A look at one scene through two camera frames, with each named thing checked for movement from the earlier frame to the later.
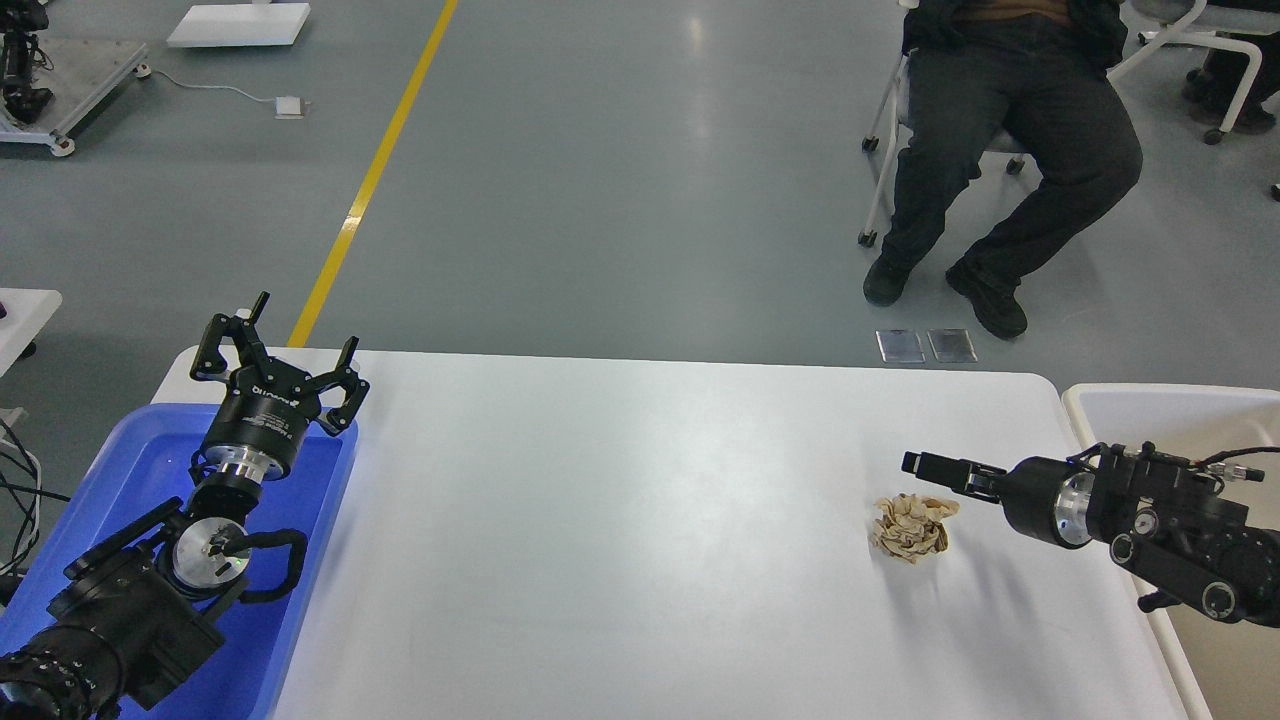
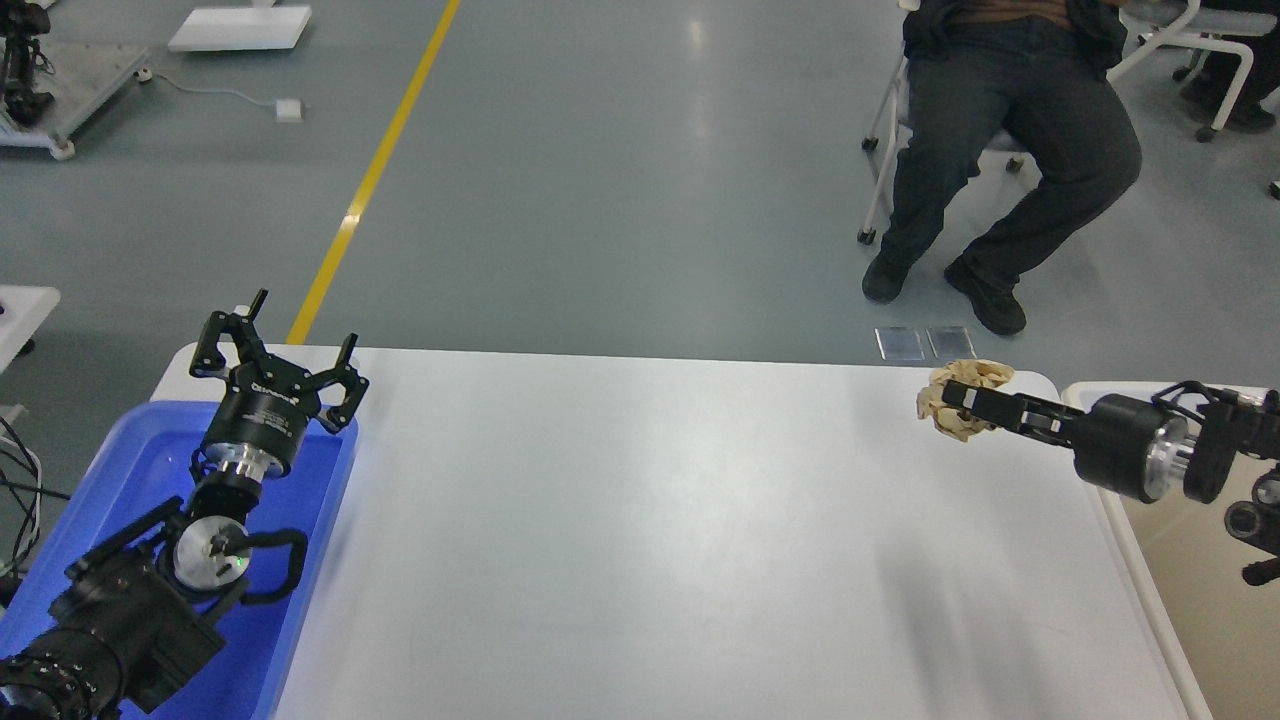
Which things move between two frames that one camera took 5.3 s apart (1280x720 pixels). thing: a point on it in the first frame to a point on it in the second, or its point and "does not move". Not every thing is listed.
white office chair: [895, 108] does not move
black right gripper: [1044, 498] to [1122, 444]
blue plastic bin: [141, 467] does not move
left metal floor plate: [900, 346] does not move
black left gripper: [263, 422] does not move
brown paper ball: [911, 527] to [950, 419]
